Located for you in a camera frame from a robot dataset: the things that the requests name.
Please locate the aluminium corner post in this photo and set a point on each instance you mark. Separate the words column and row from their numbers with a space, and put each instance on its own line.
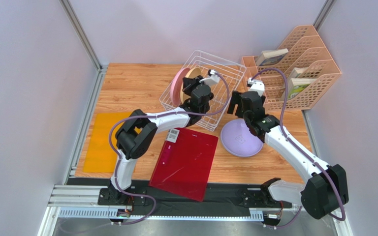
column 68, row 8
column 322, row 15

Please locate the purple plate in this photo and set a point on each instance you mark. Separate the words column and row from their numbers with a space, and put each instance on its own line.
column 238, row 141

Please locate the right aluminium corner post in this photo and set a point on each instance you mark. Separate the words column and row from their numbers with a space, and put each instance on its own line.
column 322, row 15

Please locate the green book in rack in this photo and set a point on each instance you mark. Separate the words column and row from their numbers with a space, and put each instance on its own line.
column 293, row 90

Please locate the yellow plate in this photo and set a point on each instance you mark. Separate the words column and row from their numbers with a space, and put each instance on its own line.
column 192, row 73

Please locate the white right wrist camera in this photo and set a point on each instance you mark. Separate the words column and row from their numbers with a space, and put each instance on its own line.
column 256, row 85

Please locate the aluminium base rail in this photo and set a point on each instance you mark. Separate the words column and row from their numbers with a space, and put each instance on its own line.
column 83, row 209

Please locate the middle white book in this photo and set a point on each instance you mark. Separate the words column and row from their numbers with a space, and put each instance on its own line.
column 294, row 76

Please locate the upper book in rack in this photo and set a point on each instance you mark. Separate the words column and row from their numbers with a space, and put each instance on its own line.
column 271, row 57

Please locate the black base mat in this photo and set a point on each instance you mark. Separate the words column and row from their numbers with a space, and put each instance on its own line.
column 220, row 200

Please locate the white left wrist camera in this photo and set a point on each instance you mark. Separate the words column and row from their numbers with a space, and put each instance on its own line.
column 212, row 79

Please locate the red folder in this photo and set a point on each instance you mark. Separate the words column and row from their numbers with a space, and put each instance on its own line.
column 184, row 164

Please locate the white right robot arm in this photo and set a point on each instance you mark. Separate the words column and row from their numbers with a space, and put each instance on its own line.
column 325, row 191

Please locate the orange folder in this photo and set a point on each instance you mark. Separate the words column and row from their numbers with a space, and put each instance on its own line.
column 100, row 158

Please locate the pink file rack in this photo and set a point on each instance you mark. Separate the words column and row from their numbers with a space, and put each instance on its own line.
column 305, row 50

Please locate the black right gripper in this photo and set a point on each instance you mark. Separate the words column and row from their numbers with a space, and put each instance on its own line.
column 237, row 103

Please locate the left aluminium corner post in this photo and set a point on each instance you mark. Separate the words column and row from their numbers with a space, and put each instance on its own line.
column 68, row 8

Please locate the white wire dish rack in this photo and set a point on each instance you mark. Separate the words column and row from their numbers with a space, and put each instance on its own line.
column 232, row 72

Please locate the pink plate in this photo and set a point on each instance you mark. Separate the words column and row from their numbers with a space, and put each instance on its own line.
column 176, row 84

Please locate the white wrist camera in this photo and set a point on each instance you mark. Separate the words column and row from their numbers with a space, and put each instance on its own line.
column 256, row 85
column 212, row 79

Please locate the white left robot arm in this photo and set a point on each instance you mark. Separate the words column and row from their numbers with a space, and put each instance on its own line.
column 131, row 137

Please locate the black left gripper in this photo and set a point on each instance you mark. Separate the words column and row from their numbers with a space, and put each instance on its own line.
column 188, row 83

